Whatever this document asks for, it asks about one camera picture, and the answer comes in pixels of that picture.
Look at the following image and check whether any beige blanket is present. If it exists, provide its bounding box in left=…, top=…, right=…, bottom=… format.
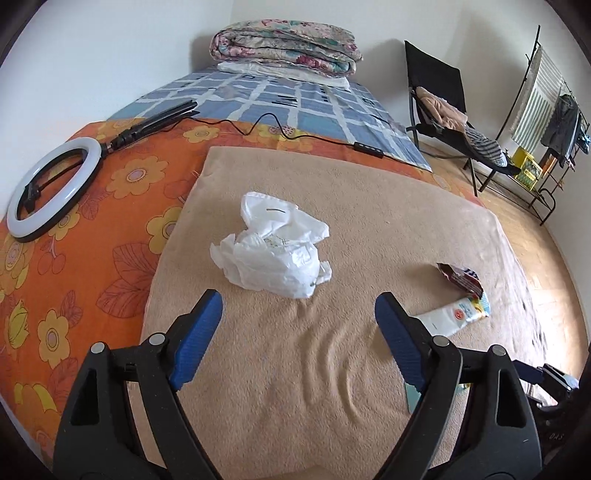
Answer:
left=139, top=147, right=548, bottom=480

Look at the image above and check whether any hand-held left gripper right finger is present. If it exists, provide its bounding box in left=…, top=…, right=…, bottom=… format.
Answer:
left=374, top=292, right=543, bottom=480

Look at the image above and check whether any pink cloth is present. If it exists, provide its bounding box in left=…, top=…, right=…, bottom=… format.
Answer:
left=416, top=88, right=469, bottom=132

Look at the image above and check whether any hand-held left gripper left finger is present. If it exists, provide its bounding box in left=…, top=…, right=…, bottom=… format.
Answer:
left=53, top=288, right=225, bottom=480

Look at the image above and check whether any striped cloth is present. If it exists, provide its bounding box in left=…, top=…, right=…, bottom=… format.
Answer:
left=464, top=128, right=509, bottom=167

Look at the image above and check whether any blue plaid bed sheet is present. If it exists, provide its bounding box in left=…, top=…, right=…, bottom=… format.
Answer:
left=106, top=65, right=435, bottom=172

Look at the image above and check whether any white yellow teal wrapper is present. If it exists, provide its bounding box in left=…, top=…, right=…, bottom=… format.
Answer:
left=412, top=295, right=491, bottom=337

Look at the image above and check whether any ring light with black stand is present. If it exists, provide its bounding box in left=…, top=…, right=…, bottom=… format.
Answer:
left=7, top=99, right=199, bottom=243

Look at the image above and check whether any dark hanging jacket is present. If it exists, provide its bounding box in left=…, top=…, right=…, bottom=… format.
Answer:
left=540, top=93, right=580, bottom=160

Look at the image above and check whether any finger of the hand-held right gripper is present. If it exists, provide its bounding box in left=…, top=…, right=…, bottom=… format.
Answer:
left=510, top=361, right=579, bottom=394

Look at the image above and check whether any black metal clothes rack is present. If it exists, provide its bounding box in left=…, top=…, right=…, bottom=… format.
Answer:
left=480, top=25, right=591, bottom=227

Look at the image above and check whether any black folding chair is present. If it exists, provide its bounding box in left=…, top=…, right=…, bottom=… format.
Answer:
left=404, top=40, right=522, bottom=195

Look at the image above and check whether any black cable with remote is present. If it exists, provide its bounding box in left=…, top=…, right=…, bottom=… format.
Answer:
left=185, top=113, right=386, bottom=160

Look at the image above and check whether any folded floral quilt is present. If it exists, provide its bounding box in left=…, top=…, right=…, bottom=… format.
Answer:
left=210, top=19, right=363, bottom=77

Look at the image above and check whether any orange floral bed sheet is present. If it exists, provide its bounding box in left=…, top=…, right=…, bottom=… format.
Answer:
left=0, top=117, right=485, bottom=462

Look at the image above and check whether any yellow crate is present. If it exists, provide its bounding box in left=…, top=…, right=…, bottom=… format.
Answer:
left=512, top=148, right=542, bottom=189

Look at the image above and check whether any brown crumpled wrapper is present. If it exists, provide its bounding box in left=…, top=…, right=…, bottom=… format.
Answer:
left=436, top=263, right=483, bottom=301

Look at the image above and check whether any white plastic bag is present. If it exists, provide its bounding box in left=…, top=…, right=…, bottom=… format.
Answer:
left=210, top=191, right=332, bottom=300

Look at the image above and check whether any green striped towel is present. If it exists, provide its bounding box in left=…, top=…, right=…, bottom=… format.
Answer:
left=510, top=46, right=565, bottom=148

